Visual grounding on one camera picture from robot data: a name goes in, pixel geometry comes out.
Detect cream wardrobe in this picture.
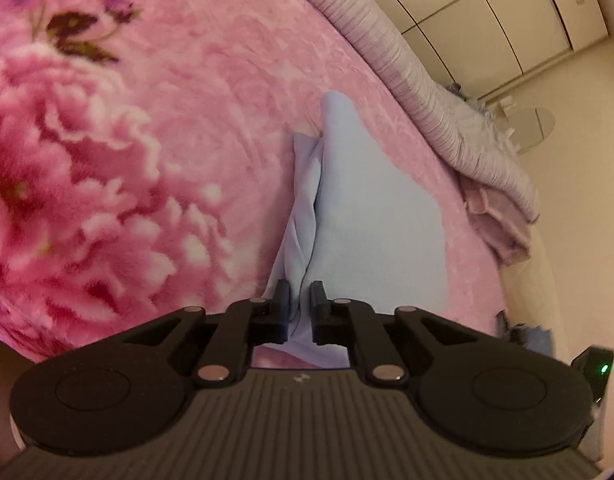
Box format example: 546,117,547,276
337,0,612,106

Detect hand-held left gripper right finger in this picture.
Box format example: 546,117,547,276
309,280,482,387

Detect pink floral blanket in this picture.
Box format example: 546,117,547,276
0,0,510,363

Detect light blue shirt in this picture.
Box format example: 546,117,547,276
254,91,448,368

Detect pink folded cloth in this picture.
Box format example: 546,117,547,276
462,180,532,266

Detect white oval object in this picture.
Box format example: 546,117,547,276
507,107,556,153

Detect striped pale quilt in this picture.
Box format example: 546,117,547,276
267,0,540,223

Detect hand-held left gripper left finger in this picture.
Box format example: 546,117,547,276
122,279,292,389

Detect blue object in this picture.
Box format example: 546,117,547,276
494,312,554,358

